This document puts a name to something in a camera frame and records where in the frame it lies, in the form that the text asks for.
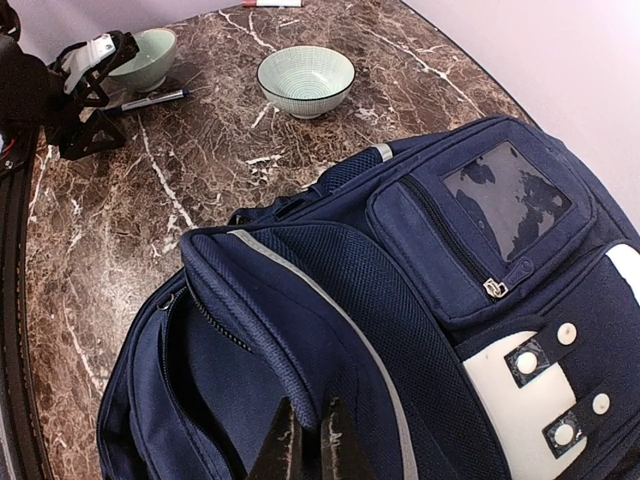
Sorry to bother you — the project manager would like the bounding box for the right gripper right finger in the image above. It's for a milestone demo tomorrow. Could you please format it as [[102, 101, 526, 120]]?
[[321, 397, 373, 480]]

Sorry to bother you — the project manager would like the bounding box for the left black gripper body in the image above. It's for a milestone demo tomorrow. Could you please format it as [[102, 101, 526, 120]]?
[[44, 89, 108, 150]]

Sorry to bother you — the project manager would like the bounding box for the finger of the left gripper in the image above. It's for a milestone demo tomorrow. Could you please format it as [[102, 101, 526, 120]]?
[[62, 110, 126, 160]]

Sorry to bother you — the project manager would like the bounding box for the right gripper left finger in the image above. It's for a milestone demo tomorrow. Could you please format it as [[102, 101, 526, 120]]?
[[247, 398, 300, 480]]

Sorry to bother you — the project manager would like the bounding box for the navy blue student backpack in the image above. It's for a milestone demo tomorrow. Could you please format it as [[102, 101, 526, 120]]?
[[97, 117, 639, 479]]

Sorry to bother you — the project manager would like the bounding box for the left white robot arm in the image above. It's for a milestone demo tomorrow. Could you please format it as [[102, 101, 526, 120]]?
[[1, 1, 139, 160]]

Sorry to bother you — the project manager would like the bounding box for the black marker left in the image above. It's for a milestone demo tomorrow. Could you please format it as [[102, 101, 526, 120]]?
[[103, 89, 191, 116]]

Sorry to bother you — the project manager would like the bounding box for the near celadon green bowl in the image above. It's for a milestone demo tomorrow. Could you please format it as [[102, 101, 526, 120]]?
[[109, 28, 177, 93]]

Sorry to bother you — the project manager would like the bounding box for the celadon green bowl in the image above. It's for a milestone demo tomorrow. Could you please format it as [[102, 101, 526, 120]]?
[[256, 45, 356, 120], [109, 28, 177, 93]]

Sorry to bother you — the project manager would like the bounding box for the red white marker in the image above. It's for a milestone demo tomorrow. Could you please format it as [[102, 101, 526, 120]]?
[[242, 0, 304, 8]]

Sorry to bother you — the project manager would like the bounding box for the far celadon green bowl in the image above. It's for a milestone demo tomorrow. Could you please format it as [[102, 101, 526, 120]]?
[[256, 45, 356, 120]]

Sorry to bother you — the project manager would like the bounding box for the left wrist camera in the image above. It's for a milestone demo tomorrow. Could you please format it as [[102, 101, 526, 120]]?
[[49, 30, 140, 95]]

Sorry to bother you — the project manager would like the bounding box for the black front rail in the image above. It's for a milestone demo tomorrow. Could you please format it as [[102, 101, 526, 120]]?
[[1, 128, 53, 479]]

